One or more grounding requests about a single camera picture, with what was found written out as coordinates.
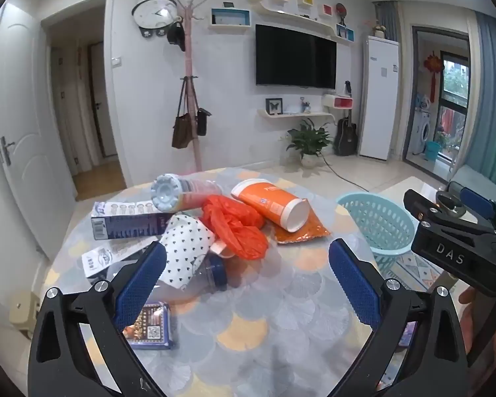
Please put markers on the red round fan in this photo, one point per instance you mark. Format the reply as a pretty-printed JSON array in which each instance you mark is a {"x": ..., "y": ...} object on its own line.
[{"x": 341, "y": 10}]

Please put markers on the white polka-dot bag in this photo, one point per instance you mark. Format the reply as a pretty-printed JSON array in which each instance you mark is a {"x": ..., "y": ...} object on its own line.
[{"x": 186, "y": 244}]

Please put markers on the blue and white box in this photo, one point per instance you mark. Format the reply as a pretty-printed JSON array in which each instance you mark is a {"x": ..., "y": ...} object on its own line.
[{"x": 124, "y": 223}]

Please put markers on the white washing machine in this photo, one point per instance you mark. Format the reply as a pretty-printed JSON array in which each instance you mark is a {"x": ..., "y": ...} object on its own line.
[{"x": 421, "y": 132}]

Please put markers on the small red wall cube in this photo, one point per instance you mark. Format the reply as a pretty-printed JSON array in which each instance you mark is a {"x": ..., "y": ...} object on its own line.
[{"x": 327, "y": 9}]

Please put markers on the brown tote bag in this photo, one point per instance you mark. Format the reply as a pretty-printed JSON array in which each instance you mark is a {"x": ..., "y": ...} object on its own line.
[{"x": 182, "y": 132}]

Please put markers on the grey sofa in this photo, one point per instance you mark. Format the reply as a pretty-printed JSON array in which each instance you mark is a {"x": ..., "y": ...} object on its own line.
[{"x": 479, "y": 178}]

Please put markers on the patterned floor rug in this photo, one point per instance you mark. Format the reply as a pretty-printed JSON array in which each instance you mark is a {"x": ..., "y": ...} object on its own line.
[{"x": 417, "y": 271}]

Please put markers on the white grey box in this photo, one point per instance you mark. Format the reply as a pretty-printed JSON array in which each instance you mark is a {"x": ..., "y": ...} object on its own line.
[{"x": 103, "y": 256}]

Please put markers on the small blue wall box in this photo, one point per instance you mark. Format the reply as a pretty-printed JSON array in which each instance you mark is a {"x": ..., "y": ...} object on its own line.
[{"x": 344, "y": 33}]

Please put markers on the white low wall shelf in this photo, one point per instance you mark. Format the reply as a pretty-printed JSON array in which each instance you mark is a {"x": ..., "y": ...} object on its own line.
[{"x": 289, "y": 114}]

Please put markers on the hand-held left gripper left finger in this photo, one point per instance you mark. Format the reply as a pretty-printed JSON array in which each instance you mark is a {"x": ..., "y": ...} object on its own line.
[{"x": 142, "y": 285}]

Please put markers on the brown hallway door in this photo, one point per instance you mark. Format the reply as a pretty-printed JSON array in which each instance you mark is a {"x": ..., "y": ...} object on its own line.
[{"x": 101, "y": 103}]

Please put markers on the blue-edged wall box shelf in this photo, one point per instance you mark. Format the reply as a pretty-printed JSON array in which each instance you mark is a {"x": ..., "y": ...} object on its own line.
[{"x": 229, "y": 18}]

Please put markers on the small black bag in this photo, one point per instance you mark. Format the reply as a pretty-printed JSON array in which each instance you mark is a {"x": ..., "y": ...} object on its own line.
[{"x": 202, "y": 123}]

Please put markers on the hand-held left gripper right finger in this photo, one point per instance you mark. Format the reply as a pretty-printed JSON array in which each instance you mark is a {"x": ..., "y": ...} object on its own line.
[{"x": 351, "y": 281}]

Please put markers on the orange canister white lid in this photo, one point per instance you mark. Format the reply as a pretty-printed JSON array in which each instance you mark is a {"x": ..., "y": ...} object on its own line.
[{"x": 264, "y": 200}]

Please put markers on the framed butterfly picture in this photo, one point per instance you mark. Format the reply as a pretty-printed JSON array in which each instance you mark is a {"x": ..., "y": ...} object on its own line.
[{"x": 274, "y": 106}]

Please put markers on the white curved wall shelf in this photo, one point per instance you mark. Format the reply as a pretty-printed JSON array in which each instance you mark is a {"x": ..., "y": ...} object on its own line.
[{"x": 297, "y": 18}]

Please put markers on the black guitar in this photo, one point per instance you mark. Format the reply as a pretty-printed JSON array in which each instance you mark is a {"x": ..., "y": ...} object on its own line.
[{"x": 346, "y": 138}]

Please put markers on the tall white appliance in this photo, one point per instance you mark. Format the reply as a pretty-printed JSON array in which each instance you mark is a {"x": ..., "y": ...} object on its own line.
[{"x": 378, "y": 99}]

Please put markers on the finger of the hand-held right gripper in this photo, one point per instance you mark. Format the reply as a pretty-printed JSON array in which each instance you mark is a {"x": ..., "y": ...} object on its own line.
[
  {"x": 421, "y": 206},
  {"x": 475, "y": 202}
]

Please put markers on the pink coat rack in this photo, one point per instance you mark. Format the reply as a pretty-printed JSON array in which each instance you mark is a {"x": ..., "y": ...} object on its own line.
[{"x": 189, "y": 62}]

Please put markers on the white and red wall box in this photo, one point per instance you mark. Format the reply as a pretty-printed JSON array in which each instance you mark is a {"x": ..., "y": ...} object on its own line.
[{"x": 339, "y": 102}]

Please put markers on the wall-mounted television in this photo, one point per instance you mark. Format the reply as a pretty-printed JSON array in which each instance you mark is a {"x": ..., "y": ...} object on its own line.
[{"x": 295, "y": 56}]

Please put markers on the black cap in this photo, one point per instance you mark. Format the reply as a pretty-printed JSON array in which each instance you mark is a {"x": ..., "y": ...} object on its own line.
[{"x": 175, "y": 35}]

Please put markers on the white light switch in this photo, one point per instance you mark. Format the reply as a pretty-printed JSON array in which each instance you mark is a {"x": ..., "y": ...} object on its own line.
[{"x": 116, "y": 61}]

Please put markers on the orange snack packet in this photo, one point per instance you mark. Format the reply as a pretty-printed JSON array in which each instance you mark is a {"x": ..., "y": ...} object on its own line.
[{"x": 301, "y": 231}]

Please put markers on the white room door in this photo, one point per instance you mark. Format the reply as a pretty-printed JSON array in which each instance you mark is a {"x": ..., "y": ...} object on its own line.
[{"x": 24, "y": 111}]

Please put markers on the small flower pot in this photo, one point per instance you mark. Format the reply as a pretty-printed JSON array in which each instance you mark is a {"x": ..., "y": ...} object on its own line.
[{"x": 379, "y": 29}]

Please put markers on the panda wall clock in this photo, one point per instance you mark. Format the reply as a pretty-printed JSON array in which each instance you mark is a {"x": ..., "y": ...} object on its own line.
[{"x": 155, "y": 12}]

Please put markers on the teal plastic basket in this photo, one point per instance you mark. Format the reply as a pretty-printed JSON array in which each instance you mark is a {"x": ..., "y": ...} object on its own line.
[{"x": 376, "y": 223}]

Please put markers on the teal bucket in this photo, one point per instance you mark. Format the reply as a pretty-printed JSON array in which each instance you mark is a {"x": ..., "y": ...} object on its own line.
[{"x": 432, "y": 151}]

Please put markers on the clear jar blue lid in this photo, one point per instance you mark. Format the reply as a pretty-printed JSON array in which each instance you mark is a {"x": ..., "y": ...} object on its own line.
[{"x": 215, "y": 271}]

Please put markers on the blue curtain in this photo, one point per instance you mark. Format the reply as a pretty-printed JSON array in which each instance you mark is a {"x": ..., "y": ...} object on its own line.
[{"x": 492, "y": 70}]

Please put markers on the potted green plant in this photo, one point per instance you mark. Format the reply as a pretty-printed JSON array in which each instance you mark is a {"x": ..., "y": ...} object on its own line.
[{"x": 310, "y": 138}]

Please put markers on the white coffee table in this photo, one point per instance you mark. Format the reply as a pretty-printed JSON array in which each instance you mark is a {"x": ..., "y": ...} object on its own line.
[{"x": 413, "y": 184}]

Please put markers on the orange plastic bag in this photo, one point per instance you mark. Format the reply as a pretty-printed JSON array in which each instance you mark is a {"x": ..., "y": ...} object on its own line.
[{"x": 235, "y": 227}]

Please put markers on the beige stool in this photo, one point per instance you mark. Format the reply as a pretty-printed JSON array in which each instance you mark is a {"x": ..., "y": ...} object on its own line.
[{"x": 22, "y": 310}]

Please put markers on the clear plastic bottle white cap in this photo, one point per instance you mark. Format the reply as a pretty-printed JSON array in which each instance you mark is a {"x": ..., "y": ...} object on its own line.
[{"x": 165, "y": 192}]

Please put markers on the red knot decoration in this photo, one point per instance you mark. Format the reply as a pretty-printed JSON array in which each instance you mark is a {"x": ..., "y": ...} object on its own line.
[{"x": 433, "y": 66}]

